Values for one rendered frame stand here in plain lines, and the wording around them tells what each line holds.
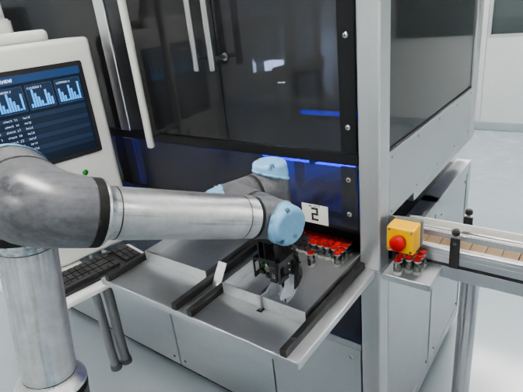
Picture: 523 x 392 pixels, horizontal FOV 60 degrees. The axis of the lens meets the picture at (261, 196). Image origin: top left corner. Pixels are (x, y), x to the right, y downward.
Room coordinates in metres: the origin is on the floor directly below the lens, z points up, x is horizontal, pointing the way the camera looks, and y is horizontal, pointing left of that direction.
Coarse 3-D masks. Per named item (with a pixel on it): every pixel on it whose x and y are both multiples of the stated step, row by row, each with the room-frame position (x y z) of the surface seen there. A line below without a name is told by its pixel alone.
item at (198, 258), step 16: (176, 240) 1.35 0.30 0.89; (192, 240) 1.35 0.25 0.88; (208, 240) 1.33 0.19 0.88; (224, 240) 1.32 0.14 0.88; (240, 240) 1.31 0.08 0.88; (160, 256) 1.21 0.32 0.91; (176, 256) 1.25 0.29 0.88; (192, 256) 1.24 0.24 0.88; (208, 256) 1.23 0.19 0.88; (224, 256) 1.22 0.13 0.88; (192, 272) 1.12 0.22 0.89; (208, 272) 1.10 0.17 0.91
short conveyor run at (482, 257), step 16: (432, 224) 1.15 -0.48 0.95; (448, 224) 1.12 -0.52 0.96; (464, 224) 1.10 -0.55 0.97; (432, 240) 1.10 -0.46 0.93; (448, 240) 1.09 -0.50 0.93; (464, 240) 1.03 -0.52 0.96; (480, 240) 1.01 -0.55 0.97; (496, 240) 0.99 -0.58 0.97; (512, 240) 1.04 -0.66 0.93; (432, 256) 1.06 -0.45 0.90; (448, 256) 1.03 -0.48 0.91; (464, 256) 1.01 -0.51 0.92; (480, 256) 0.99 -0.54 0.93; (496, 256) 0.98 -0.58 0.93; (512, 256) 0.97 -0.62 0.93; (448, 272) 1.03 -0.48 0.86; (464, 272) 1.01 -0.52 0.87; (480, 272) 0.98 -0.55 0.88; (496, 272) 0.96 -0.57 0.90; (512, 272) 0.94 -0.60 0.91; (496, 288) 0.96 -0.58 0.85; (512, 288) 0.93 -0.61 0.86
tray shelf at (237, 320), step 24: (144, 264) 1.23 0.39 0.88; (240, 264) 1.16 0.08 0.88; (120, 288) 1.11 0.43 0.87; (144, 288) 1.09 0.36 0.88; (168, 288) 1.08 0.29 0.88; (360, 288) 0.98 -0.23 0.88; (168, 312) 0.99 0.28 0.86; (216, 312) 0.95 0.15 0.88; (240, 312) 0.93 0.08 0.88; (264, 312) 0.92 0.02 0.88; (336, 312) 0.89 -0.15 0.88; (240, 336) 0.84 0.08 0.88; (264, 336) 0.84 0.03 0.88; (288, 336) 0.83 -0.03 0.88; (312, 336) 0.82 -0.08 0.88; (288, 360) 0.75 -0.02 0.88
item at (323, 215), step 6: (306, 204) 1.18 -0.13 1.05; (312, 204) 1.17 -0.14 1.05; (306, 210) 1.18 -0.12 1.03; (312, 210) 1.17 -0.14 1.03; (318, 210) 1.15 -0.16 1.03; (324, 210) 1.14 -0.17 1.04; (306, 216) 1.18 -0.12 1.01; (318, 216) 1.15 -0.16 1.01; (324, 216) 1.14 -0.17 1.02; (318, 222) 1.15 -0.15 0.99; (324, 222) 1.14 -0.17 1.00
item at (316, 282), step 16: (304, 256) 1.17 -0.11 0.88; (352, 256) 1.14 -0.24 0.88; (240, 272) 1.08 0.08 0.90; (304, 272) 1.08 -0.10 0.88; (320, 272) 1.07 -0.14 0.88; (336, 272) 1.06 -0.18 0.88; (224, 288) 1.02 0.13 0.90; (240, 288) 0.99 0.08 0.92; (256, 288) 1.03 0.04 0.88; (304, 288) 1.00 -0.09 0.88; (320, 288) 1.00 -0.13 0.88; (256, 304) 0.95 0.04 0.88; (272, 304) 0.92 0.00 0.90; (288, 304) 0.94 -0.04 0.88; (304, 304) 0.93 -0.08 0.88; (304, 320) 0.86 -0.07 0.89
